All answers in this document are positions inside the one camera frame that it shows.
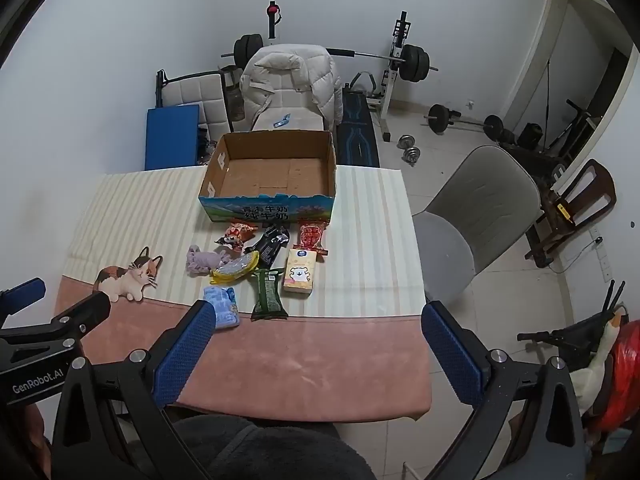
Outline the black weight bench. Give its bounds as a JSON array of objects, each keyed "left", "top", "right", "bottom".
[{"left": 335, "top": 86, "right": 381, "bottom": 167}]

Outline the yellow snack packet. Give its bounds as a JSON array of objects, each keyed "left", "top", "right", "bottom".
[{"left": 210, "top": 251, "right": 261, "bottom": 284}]

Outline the white bench press rack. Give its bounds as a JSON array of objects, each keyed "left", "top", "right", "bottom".
[{"left": 264, "top": 0, "right": 412, "bottom": 144}]

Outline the short barbell with black plates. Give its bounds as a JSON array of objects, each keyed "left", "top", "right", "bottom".
[{"left": 423, "top": 104, "right": 506, "bottom": 141}]

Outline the cream bear-print snack box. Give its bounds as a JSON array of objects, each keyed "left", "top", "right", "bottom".
[{"left": 282, "top": 248, "right": 320, "bottom": 296}]

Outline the black snack packet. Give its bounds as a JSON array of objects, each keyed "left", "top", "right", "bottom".
[{"left": 245, "top": 225, "right": 291, "bottom": 267}]

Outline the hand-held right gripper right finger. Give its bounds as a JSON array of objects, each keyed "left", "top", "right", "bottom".
[{"left": 421, "top": 301, "right": 587, "bottom": 480}]

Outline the beige upholstered chair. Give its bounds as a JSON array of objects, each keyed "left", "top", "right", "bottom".
[{"left": 250, "top": 106, "right": 324, "bottom": 133}]

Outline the white wall power strip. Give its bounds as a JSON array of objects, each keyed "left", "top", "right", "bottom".
[{"left": 589, "top": 227, "right": 614, "bottom": 282}]

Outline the blue board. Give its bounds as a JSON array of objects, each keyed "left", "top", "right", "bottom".
[{"left": 145, "top": 104, "right": 201, "bottom": 171}]

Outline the white goose plush toy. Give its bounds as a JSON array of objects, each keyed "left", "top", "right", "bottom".
[{"left": 569, "top": 305, "right": 629, "bottom": 417}]

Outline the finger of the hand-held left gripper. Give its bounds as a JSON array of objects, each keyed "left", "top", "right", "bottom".
[
  {"left": 0, "top": 291, "right": 112, "bottom": 346},
  {"left": 0, "top": 277, "right": 47, "bottom": 314}
]

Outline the grey shell chair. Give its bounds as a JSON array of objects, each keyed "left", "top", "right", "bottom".
[{"left": 411, "top": 145, "right": 544, "bottom": 307}]

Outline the green snack packet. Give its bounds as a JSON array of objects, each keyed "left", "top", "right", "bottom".
[{"left": 250, "top": 268, "right": 290, "bottom": 321}]

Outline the brown wooden chair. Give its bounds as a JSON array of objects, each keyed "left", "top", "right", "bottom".
[{"left": 524, "top": 158, "right": 617, "bottom": 269}]

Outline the black speaker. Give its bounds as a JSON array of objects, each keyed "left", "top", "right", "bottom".
[{"left": 517, "top": 122, "right": 544, "bottom": 150}]

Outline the person's dark fleece clothing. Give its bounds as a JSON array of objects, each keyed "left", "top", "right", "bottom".
[{"left": 169, "top": 412, "right": 377, "bottom": 480}]

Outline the beige quilted chair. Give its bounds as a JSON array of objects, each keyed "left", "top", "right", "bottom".
[{"left": 156, "top": 69, "right": 232, "bottom": 137}]

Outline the purple plush toy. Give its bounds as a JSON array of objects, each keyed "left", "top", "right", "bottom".
[{"left": 186, "top": 245, "right": 232, "bottom": 275}]

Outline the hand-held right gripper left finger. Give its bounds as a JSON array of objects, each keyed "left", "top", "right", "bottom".
[{"left": 52, "top": 299, "right": 218, "bottom": 480}]

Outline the light blue soft packet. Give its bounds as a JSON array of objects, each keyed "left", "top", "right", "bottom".
[{"left": 202, "top": 286, "right": 241, "bottom": 331}]

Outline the black scooter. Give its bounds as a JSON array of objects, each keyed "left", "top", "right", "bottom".
[{"left": 516, "top": 311, "right": 617, "bottom": 376}]

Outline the cardboard box with blue print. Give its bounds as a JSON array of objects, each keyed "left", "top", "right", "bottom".
[{"left": 198, "top": 130, "right": 337, "bottom": 225}]

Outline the white puffer jacket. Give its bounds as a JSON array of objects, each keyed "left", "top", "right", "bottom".
[{"left": 240, "top": 44, "right": 344, "bottom": 132}]

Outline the striped and pink tablecloth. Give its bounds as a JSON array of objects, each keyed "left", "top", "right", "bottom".
[{"left": 52, "top": 165, "right": 433, "bottom": 423}]

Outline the small red cartoon snack packet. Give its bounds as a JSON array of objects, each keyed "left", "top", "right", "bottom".
[{"left": 216, "top": 223, "right": 257, "bottom": 253}]

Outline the red bag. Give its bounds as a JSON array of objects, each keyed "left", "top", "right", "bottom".
[{"left": 584, "top": 319, "right": 640, "bottom": 435}]

